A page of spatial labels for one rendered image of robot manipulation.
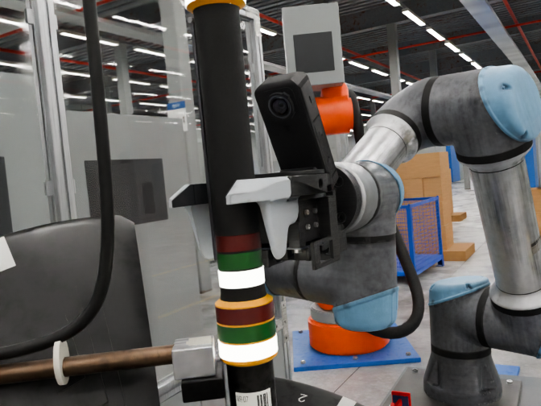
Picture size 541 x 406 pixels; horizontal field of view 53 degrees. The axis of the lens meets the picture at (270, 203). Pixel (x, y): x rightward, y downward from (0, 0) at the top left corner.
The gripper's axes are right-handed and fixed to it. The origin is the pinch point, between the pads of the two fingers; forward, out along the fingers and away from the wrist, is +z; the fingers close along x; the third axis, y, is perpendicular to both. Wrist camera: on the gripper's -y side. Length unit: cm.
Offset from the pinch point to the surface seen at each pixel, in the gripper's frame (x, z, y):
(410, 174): 202, -787, 8
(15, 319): 16.6, 4.2, 8.9
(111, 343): 10.3, 0.5, 11.4
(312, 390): 7.0, -26.9, 25.2
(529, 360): 18, -389, 143
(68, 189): 70, -46, -2
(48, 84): 70, -44, -23
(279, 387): 10.3, -24.9, 24.5
